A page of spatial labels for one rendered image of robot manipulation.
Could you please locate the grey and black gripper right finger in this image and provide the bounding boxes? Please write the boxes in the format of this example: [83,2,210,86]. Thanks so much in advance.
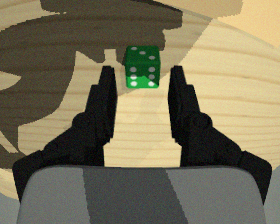
[168,65,272,206]

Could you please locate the dark green die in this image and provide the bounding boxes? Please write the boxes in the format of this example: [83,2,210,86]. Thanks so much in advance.
[125,46,161,88]

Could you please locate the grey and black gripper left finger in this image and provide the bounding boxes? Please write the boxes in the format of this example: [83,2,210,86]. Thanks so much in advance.
[12,65,118,203]

